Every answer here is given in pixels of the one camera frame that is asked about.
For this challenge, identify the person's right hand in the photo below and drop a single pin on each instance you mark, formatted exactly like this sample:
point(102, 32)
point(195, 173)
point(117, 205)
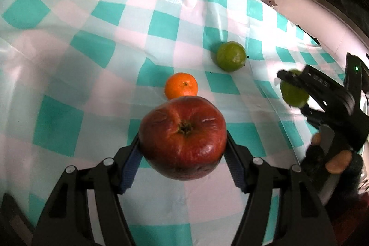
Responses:
point(338, 171)

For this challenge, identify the teal white checked tablecloth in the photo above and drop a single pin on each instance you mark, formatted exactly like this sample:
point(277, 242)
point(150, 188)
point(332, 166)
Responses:
point(86, 61)

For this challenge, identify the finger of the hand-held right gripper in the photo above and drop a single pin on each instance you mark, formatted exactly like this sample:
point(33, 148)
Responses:
point(320, 84)
point(315, 116)

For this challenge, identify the orange mandarin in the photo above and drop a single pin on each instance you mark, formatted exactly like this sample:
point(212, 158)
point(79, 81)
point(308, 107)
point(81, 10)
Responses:
point(181, 86)

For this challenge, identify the green lime with stem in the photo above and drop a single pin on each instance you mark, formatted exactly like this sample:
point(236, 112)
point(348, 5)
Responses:
point(231, 56)

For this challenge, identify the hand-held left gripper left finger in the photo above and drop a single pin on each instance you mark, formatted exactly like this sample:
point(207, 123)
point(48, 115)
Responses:
point(131, 165)

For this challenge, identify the dark red apple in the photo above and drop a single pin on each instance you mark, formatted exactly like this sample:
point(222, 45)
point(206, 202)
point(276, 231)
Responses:
point(183, 139)

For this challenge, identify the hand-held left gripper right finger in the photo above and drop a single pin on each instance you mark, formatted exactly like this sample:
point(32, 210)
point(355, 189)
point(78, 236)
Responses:
point(235, 165)

